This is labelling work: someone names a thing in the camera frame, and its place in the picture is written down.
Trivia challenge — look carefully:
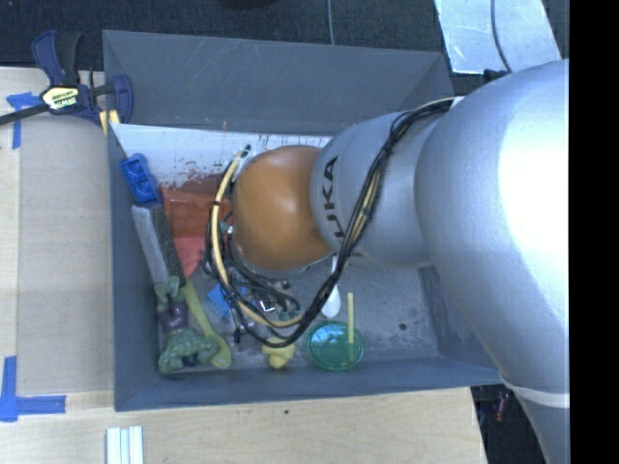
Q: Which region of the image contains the small yellow toy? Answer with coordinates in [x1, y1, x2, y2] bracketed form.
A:
[261, 336, 297, 371]

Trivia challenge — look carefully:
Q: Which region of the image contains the small blue packet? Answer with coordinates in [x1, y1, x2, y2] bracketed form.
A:
[204, 282, 232, 322]

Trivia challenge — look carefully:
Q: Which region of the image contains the yellow-green plastic spoon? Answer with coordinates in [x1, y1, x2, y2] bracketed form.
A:
[180, 277, 233, 371]

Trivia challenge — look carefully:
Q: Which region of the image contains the clear green plastic cup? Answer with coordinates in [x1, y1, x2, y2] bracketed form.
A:
[306, 319, 367, 373]

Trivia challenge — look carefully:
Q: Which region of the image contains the yellow straw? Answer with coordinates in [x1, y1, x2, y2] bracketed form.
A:
[346, 292, 356, 363]

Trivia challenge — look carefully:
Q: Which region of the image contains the green toy figure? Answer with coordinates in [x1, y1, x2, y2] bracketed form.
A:
[154, 275, 221, 375]

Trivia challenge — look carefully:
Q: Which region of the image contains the blue plastic toy block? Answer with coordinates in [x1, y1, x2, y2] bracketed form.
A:
[118, 152, 162, 208]

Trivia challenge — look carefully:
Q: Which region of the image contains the pale wood board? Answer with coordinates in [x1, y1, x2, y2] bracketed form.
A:
[15, 112, 117, 398]

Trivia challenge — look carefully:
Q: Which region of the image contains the grey metal bin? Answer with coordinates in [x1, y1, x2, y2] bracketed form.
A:
[101, 29, 505, 413]

